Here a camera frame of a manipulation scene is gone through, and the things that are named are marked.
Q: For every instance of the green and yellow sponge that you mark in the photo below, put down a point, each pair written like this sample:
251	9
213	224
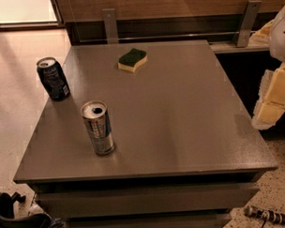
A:
132	60

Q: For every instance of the left metal bracket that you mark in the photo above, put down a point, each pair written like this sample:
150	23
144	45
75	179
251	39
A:
110	23

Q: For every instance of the right metal bracket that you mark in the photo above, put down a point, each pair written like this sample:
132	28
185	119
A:
241	37

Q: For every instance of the metal bracket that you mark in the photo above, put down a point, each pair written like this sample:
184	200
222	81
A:
241	37
110	23

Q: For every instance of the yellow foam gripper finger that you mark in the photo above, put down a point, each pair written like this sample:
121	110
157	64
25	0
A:
261	36
271	103

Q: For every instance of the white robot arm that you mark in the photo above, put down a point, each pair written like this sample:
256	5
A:
277	37

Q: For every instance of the dark blue soda can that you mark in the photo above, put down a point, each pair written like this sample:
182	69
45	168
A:
53	79

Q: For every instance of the black chair base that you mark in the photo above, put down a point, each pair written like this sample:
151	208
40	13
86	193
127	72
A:
8	219

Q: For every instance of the silver energy drink can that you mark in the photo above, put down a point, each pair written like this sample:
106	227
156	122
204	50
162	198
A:
96	119

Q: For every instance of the grey drawer cabinet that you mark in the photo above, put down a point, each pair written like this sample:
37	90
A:
185	153

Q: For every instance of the black white striped tool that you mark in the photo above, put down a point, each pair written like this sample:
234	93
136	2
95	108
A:
252	211

